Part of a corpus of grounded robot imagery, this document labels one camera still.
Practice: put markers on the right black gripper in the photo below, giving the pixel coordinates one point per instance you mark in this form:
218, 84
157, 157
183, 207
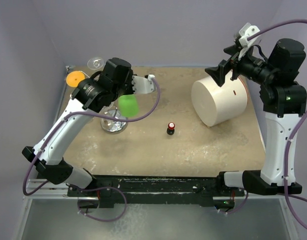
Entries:
219, 72

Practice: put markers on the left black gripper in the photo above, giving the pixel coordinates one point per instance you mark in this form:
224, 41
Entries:
129, 79

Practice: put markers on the green plastic wine glass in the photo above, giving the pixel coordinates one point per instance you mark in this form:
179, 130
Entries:
128, 105

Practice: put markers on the clear wine glass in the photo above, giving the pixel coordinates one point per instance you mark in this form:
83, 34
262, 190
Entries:
95, 63
109, 126

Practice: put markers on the orange plastic wine glass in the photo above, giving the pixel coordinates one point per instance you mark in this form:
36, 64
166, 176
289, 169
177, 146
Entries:
74, 78

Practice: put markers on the clear wine glass front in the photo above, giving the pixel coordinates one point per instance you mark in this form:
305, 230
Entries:
109, 126

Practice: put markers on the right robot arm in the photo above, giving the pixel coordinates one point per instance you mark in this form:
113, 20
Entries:
284, 104

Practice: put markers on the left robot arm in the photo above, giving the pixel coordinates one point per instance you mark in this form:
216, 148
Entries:
87, 99

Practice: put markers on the white cylindrical container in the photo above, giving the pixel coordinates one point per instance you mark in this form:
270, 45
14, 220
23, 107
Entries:
214, 104

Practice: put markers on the small red capped bottle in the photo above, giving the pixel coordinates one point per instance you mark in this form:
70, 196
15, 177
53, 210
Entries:
170, 128

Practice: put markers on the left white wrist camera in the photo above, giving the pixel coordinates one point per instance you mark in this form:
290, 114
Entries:
143, 85

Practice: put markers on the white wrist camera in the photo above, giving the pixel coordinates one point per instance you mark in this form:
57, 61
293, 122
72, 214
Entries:
241, 38
143, 85

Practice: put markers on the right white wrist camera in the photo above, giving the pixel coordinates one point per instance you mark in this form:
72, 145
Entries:
241, 38

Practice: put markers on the silver wire glass rack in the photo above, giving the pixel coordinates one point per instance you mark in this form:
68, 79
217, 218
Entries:
121, 125

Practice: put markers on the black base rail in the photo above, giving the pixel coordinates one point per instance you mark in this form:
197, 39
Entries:
109, 190

